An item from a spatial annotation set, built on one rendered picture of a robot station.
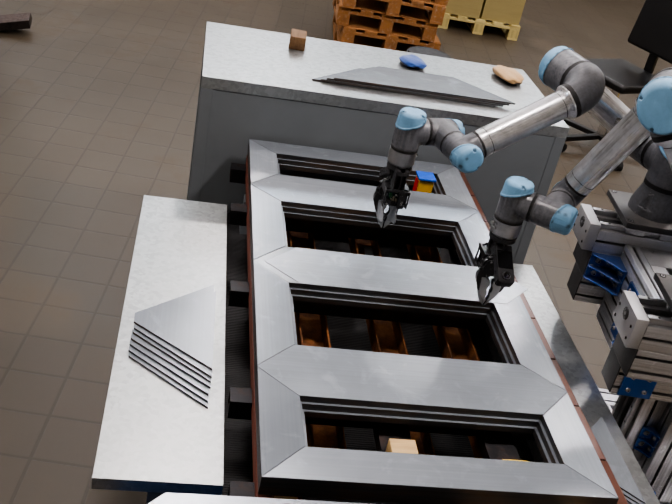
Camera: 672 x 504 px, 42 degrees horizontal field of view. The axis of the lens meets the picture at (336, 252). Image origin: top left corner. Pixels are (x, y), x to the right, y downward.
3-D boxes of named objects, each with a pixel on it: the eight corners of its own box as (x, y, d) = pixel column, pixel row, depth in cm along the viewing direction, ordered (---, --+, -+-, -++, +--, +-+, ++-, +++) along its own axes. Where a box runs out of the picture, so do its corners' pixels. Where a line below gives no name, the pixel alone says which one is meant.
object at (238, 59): (200, 87, 292) (202, 76, 290) (205, 31, 343) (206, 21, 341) (566, 138, 315) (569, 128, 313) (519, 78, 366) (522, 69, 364)
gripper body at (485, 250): (499, 264, 239) (512, 225, 233) (508, 281, 232) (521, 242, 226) (472, 261, 238) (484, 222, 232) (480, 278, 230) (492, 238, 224)
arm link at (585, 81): (625, 107, 234) (462, 186, 230) (601, 91, 243) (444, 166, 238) (621, 70, 227) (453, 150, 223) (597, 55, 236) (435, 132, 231)
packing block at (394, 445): (388, 467, 189) (392, 454, 187) (385, 451, 193) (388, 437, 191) (415, 469, 190) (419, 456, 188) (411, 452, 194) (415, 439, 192)
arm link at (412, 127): (435, 118, 233) (406, 116, 230) (424, 155, 238) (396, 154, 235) (422, 106, 239) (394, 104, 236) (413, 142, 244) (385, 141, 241)
